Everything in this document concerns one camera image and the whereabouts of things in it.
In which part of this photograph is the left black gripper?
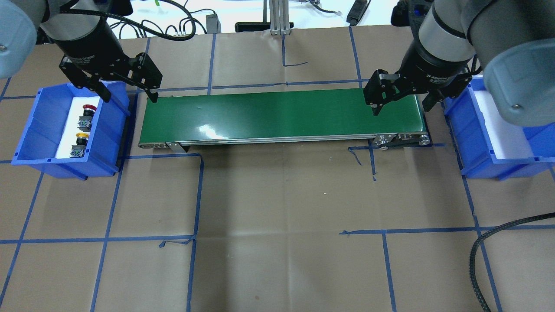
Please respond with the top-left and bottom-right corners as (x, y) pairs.
(59, 24), (163, 103)

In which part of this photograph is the aluminium frame post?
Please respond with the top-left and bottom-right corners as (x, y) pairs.
(268, 0), (291, 35)

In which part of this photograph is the black braided cable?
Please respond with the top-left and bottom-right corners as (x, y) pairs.
(469, 212), (555, 312)

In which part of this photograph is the left blue plastic bin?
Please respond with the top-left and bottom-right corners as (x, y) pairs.
(11, 81), (130, 180)

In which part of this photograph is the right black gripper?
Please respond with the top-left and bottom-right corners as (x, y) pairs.
(363, 45), (472, 115)

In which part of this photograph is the green conveyor belt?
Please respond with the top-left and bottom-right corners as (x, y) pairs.
(137, 88), (429, 150)

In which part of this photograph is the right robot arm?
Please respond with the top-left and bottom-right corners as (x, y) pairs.
(363, 0), (555, 127)

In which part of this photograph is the white foam pad bin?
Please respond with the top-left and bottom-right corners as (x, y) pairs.
(54, 96), (101, 159)
(474, 91), (533, 159)

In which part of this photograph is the white foam pad right bin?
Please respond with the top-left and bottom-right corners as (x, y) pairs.
(474, 91), (533, 159)

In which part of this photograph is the right blue plastic bin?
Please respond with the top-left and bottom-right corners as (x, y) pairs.
(444, 77), (555, 180)

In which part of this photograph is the yellow push button switch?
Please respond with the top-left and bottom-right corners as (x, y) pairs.
(70, 132), (89, 158)

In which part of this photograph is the blue plastic bin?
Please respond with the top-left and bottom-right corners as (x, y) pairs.
(11, 81), (130, 180)
(444, 77), (555, 180)

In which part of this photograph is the red push button switch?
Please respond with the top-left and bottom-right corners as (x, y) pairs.
(77, 104), (97, 132)

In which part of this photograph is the black power adapter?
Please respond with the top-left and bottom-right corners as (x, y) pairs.
(206, 13), (222, 34)

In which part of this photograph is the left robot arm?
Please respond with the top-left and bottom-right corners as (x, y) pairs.
(0, 0), (163, 102)

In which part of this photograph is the white foam pad left bin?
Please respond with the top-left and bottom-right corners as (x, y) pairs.
(54, 96), (101, 159)

